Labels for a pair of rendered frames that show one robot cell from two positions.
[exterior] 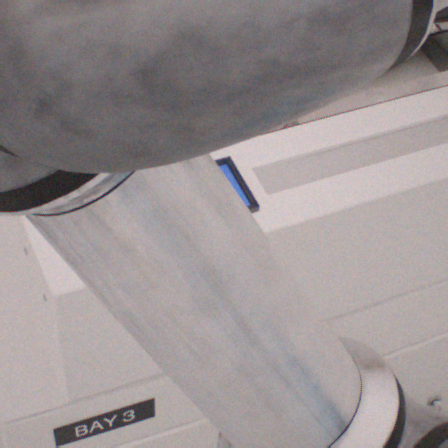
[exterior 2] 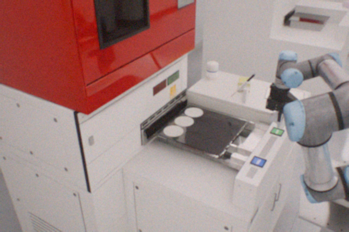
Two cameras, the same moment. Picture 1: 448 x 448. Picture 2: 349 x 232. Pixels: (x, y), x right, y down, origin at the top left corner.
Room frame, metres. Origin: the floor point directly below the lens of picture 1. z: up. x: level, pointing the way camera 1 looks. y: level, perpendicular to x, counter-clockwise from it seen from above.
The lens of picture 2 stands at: (-0.10, 0.91, 1.86)
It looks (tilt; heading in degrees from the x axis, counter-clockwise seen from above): 32 degrees down; 327
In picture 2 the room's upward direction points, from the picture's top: straight up
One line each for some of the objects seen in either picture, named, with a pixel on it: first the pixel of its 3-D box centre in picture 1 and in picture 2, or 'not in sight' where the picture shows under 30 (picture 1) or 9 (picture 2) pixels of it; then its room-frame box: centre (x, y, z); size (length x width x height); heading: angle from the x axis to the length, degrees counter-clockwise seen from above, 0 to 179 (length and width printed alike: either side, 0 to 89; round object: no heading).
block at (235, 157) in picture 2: not in sight; (240, 159); (0.75, 0.00, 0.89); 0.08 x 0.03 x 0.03; 25
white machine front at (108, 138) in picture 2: not in sight; (143, 111); (1.17, 0.26, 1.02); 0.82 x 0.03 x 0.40; 115
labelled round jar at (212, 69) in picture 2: not in sight; (212, 70); (1.38, -0.34, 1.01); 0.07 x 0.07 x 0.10
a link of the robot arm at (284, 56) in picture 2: not in sight; (286, 65); (0.75, -0.22, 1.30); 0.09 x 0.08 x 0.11; 140
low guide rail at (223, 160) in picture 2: not in sight; (201, 152); (0.94, 0.07, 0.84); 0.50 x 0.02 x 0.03; 25
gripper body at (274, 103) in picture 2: not in sight; (278, 97); (0.76, -0.22, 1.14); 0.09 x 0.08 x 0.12; 25
